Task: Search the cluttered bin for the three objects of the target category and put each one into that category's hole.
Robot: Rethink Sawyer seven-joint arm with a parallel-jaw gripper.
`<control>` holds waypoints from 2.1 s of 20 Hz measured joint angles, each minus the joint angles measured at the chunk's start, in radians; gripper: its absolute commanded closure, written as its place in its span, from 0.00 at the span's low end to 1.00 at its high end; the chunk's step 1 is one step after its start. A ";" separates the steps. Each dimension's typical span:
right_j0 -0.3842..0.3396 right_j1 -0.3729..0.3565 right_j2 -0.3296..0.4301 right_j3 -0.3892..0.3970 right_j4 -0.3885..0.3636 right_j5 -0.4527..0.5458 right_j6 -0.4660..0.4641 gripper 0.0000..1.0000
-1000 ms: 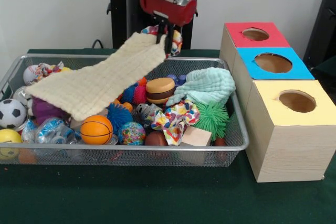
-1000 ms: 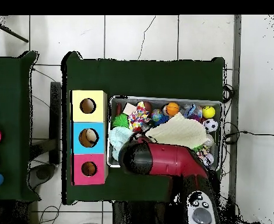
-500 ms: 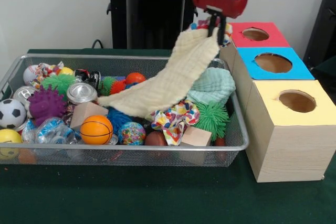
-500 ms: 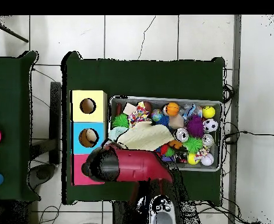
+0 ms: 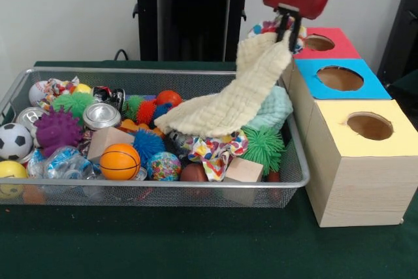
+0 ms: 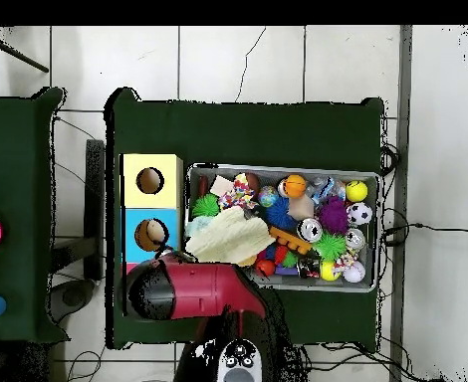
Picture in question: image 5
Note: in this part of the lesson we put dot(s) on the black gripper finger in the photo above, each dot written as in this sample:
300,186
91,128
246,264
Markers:
295,34
281,29

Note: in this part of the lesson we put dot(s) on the colourful patterned cloth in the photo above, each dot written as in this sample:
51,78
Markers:
218,150
264,28

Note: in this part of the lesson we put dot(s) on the mint green waffle cloth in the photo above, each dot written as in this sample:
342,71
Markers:
277,109

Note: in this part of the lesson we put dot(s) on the cream waffle cloth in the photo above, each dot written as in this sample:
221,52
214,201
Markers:
228,106

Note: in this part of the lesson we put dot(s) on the green spiky ball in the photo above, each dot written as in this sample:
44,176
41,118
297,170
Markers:
264,146
75,102

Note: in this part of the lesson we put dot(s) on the wooden three-hole box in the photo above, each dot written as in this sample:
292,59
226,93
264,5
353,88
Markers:
359,187

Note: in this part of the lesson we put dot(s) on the black stand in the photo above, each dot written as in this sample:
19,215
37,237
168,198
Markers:
401,30

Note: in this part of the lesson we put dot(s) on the dark green tablecloth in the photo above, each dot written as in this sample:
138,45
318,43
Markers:
196,246
406,83

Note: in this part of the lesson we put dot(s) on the plain wooden cube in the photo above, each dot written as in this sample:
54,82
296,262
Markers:
243,171

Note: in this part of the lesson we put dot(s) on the blue spiky ball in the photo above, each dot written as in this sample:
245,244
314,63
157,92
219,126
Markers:
148,143

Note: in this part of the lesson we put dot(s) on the globe print ball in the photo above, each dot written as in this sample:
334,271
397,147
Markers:
164,166

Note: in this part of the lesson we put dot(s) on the orange basketball toy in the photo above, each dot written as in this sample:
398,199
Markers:
119,162

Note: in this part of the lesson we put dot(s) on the purple spiky ball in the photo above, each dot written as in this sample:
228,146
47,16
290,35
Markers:
58,132

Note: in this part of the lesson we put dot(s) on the black and white soccer ball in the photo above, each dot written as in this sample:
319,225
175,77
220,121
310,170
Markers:
13,141

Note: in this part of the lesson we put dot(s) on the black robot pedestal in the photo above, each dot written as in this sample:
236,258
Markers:
147,14

